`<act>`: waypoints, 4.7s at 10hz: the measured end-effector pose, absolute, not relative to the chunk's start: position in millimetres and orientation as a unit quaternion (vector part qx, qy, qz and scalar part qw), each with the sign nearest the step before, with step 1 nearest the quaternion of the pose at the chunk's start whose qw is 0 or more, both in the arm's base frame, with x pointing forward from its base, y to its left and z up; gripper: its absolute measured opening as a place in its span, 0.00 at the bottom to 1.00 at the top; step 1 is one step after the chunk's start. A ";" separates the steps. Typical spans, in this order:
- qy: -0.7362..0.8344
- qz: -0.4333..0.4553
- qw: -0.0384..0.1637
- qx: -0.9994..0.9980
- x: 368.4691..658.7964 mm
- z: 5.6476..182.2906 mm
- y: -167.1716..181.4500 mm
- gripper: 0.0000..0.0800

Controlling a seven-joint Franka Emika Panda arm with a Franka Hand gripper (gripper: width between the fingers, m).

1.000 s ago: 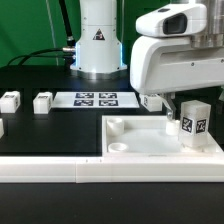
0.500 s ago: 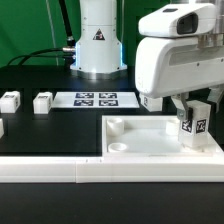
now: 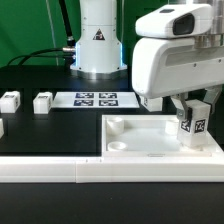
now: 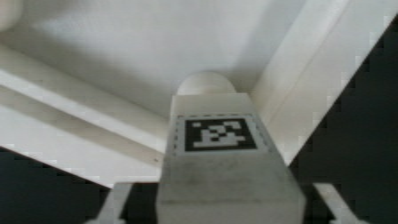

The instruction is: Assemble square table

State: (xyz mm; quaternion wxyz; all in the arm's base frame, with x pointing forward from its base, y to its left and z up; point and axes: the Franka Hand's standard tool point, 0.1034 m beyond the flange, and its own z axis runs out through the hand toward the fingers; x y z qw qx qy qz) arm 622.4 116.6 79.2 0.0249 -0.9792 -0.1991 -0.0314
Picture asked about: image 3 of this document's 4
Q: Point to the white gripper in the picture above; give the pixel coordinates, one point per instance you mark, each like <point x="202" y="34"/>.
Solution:
<point x="181" y="49"/>

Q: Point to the white square table top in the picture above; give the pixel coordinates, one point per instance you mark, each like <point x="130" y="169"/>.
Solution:
<point x="146" y="136"/>

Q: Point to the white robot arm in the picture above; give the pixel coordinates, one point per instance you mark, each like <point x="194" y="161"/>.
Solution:
<point x="98" y="51"/>

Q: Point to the white L-shaped obstacle fence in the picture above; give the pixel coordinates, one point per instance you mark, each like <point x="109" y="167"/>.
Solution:
<point x="114" y="169"/>

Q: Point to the white block at left edge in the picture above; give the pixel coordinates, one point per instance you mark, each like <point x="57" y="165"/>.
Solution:
<point x="1" y="128"/>

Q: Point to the white marker base plate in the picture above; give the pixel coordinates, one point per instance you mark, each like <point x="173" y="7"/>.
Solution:
<point x="95" y="100"/>

